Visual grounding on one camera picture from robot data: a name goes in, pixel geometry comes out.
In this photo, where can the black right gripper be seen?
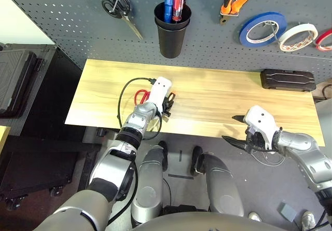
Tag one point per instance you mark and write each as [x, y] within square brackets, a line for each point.
[255, 140]

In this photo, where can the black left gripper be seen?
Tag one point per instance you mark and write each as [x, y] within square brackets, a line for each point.
[169, 103]

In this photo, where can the white tape roll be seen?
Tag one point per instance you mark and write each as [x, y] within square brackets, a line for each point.
[303, 26]

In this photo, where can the orange black pliers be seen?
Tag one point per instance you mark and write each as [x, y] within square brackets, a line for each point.
[242, 0]

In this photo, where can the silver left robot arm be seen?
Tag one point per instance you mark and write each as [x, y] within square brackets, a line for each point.
[137, 119]

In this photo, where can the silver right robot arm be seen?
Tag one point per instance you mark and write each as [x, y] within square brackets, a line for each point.
[301, 145]

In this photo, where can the dark grey pegboard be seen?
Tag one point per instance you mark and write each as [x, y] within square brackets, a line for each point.
[64, 20]

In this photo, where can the short black floor tape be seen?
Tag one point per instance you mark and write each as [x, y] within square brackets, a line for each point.
[180, 156]

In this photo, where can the black plastic cup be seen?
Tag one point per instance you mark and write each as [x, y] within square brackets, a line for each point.
[171, 46]
[172, 26]

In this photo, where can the silver robot right leg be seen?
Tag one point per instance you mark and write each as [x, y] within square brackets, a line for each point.
[220, 187]

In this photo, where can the silver robot leg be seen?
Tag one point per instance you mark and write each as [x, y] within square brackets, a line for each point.
[147, 189]
[220, 187]

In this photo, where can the small black tool case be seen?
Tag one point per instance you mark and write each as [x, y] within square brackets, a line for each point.
[285, 80]

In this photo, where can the long black floor tape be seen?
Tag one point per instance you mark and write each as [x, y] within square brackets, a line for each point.
[181, 176]

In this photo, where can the white grey sneaker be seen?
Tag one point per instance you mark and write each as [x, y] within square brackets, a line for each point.
[255, 217]
[308, 220]

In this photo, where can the silver robot left leg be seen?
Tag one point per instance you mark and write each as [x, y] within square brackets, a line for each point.
[147, 189]

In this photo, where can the small grey box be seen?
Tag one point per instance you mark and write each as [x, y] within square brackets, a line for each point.
[288, 211]

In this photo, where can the blue tape roll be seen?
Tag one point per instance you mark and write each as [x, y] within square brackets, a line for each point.
[243, 33]

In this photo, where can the grey robot torso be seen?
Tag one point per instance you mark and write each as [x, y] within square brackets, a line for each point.
[202, 223]

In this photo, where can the blue pen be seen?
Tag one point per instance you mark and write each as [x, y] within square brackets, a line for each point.
[168, 2]

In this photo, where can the red tape roll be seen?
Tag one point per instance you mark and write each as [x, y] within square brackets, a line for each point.
[318, 41]

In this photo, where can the black rolling cart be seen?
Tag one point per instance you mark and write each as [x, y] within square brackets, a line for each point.
[31, 163]

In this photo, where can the large black equipment case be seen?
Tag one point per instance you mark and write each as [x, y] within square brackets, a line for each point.
[15, 80]

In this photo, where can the yellow board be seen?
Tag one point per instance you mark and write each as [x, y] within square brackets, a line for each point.
[3, 140]

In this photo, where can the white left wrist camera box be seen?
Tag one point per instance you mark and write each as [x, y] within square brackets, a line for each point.
[160, 90]

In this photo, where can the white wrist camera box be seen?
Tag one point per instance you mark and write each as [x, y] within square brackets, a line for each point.
[259, 122]
[160, 90]

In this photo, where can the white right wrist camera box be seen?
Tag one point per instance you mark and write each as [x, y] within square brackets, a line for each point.
[259, 122]

